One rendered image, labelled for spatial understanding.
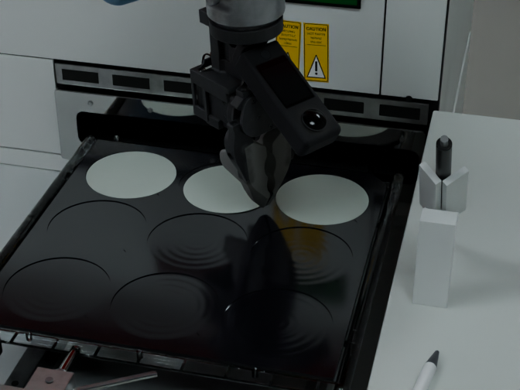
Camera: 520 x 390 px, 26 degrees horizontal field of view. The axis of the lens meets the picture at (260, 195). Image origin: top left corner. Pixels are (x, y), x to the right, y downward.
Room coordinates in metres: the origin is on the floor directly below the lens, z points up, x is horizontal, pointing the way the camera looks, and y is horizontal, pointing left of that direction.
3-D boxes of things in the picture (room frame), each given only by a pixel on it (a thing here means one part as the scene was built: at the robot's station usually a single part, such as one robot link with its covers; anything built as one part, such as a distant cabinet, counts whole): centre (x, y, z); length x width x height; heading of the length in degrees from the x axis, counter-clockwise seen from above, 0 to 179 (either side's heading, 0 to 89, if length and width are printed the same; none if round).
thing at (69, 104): (1.15, 0.03, 0.89); 0.44 x 0.02 x 0.10; 76
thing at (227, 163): (1.00, 0.02, 0.95); 0.06 x 0.03 x 0.09; 41
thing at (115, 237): (0.94, 0.06, 0.90); 0.34 x 0.34 x 0.01; 76
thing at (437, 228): (0.78, -0.15, 1.03); 0.06 x 0.04 x 0.13; 166
